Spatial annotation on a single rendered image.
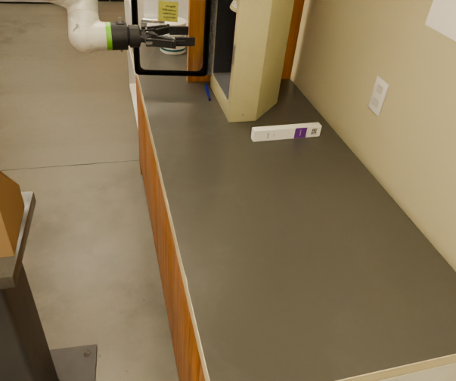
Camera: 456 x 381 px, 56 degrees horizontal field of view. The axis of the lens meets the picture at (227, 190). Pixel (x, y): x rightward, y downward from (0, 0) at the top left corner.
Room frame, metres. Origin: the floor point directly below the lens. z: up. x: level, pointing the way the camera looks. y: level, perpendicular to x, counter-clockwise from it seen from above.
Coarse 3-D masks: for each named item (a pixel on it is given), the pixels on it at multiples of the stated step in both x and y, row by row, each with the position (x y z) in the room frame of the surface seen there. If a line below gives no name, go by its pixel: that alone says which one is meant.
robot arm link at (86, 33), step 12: (72, 12) 1.43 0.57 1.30; (84, 12) 1.43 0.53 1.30; (72, 24) 1.41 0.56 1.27; (84, 24) 1.41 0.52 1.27; (96, 24) 1.43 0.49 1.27; (108, 24) 1.45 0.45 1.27; (72, 36) 1.39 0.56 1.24; (84, 36) 1.39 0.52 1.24; (96, 36) 1.40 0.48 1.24; (108, 36) 1.42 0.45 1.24; (84, 48) 1.39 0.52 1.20; (96, 48) 1.41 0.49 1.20; (108, 48) 1.43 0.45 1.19
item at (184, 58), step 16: (144, 0) 1.70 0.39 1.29; (160, 0) 1.71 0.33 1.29; (176, 0) 1.72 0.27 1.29; (192, 0) 1.73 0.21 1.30; (144, 16) 1.70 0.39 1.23; (160, 16) 1.71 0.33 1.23; (176, 16) 1.72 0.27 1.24; (192, 16) 1.73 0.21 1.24; (192, 32) 1.73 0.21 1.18; (144, 48) 1.70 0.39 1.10; (160, 48) 1.71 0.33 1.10; (176, 48) 1.72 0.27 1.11; (192, 48) 1.73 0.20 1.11; (144, 64) 1.70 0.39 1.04; (160, 64) 1.71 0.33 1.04; (176, 64) 1.72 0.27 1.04; (192, 64) 1.74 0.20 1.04
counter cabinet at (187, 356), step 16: (144, 128) 1.89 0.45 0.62; (144, 144) 1.92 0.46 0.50; (144, 160) 1.97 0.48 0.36; (144, 176) 2.01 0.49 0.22; (160, 192) 1.32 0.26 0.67; (160, 208) 1.33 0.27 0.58; (160, 224) 1.34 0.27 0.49; (160, 240) 1.35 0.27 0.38; (160, 256) 1.36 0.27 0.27; (176, 256) 0.96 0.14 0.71; (160, 272) 1.37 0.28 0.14; (176, 272) 0.96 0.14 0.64; (176, 288) 0.95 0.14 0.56; (176, 304) 0.95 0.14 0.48; (176, 320) 0.94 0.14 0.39; (176, 336) 0.94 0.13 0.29; (192, 336) 0.70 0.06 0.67; (176, 352) 0.93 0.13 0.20; (192, 352) 0.69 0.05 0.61; (192, 368) 0.68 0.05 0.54; (432, 368) 0.54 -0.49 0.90; (448, 368) 0.55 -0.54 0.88
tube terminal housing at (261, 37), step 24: (240, 0) 1.46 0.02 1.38; (264, 0) 1.49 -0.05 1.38; (288, 0) 1.62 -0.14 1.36; (240, 24) 1.46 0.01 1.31; (264, 24) 1.49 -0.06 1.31; (288, 24) 1.65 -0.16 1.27; (240, 48) 1.47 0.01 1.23; (264, 48) 1.49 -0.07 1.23; (240, 72) 1.47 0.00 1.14; (264, 72) 1.51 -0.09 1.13; (216, 96) 1.65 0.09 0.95; (240, 96) 1.47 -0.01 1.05; (264, 96) 1.54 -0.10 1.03; (240, 120) 1.48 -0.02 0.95
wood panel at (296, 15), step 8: (296, 0) 1.93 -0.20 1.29; (304, 0) 1.94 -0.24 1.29; (296, 8) 1.93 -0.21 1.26; (296, 16) 1.93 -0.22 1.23; (296, 24) 1.93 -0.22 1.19; (296, 32) 1.94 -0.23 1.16; (288, 40) 1.92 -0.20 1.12; (296, 40) 1.94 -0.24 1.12; (288, 48) 1.93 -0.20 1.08; (288, 56) 1.93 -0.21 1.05; (288, 64) 1.93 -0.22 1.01; (288, 72) 1.93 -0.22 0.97; (192, 80) 1.79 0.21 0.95; (200, 80) 1.80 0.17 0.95; (208, 80) 1.81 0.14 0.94
